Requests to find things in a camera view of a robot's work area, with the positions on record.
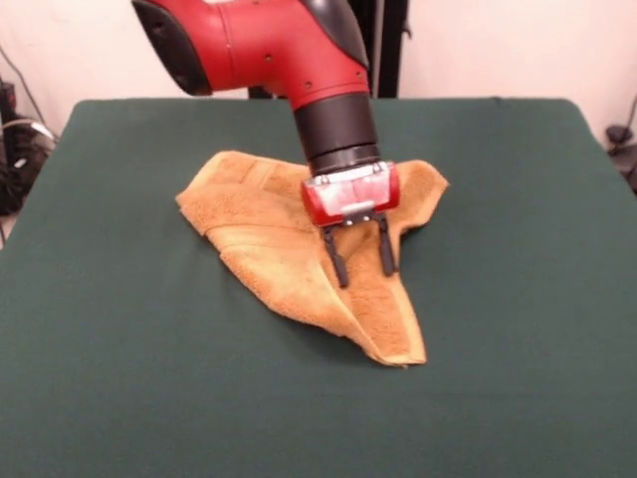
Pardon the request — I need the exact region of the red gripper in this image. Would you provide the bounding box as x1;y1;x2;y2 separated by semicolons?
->
300;160;401;289

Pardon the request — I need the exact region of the tan terry towel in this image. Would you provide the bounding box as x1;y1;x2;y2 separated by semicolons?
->
175;150;451;370

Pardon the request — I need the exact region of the dark green table cloth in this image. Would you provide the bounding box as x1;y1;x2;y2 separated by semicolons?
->
0;98;637;478

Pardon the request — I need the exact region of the black plug with cable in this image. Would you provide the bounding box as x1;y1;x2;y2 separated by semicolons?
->
605;123;637;195

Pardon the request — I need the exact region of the black cable and plug pile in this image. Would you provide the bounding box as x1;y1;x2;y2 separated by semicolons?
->
0;82;56;218

